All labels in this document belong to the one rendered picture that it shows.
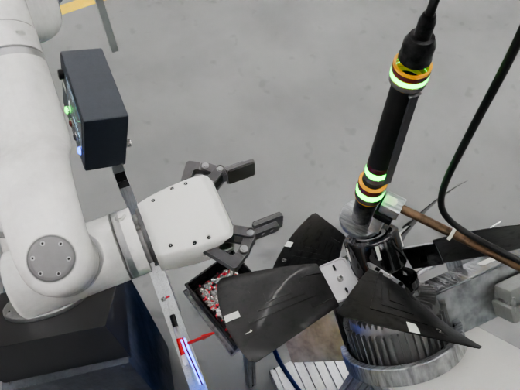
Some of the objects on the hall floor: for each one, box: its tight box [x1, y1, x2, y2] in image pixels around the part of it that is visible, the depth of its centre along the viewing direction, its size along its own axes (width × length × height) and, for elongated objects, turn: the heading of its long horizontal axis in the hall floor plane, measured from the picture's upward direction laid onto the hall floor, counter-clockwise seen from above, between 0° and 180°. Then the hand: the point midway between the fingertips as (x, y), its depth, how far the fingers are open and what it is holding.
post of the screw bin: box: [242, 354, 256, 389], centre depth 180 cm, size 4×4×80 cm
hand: (260, 195), depth 68 cm, fingers open, 8 cm apart
